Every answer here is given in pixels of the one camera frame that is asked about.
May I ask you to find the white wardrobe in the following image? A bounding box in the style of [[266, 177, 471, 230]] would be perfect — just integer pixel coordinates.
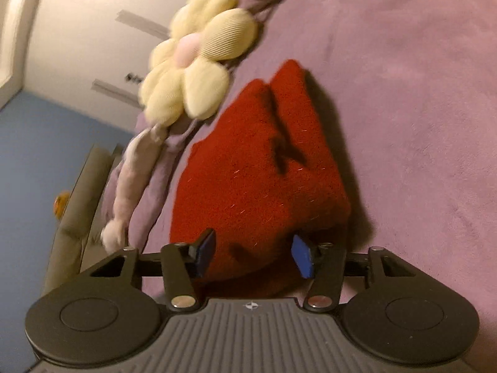
[[23, 0, 218, 133]]

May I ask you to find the purple bed sheet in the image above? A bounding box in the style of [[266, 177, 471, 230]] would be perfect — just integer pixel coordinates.
[[128, 0, 497, 344]]

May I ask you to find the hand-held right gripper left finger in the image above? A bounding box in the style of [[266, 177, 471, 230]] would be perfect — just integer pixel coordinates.
[[89, 228, 217, 312]]

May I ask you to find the red knitted sweater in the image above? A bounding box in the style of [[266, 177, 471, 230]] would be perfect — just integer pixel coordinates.
[[170, 59, 352, 298]]

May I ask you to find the cream flower-shaped cushion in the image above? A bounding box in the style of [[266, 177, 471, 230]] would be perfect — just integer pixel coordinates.
[[139, 0, 259, 127]]

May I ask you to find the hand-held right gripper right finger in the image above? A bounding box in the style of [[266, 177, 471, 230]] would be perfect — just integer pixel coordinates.
[[291, 234, 409, 312]]

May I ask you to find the small orange object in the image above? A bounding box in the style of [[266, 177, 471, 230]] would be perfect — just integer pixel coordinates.
[[53, 191, 71, 219]]

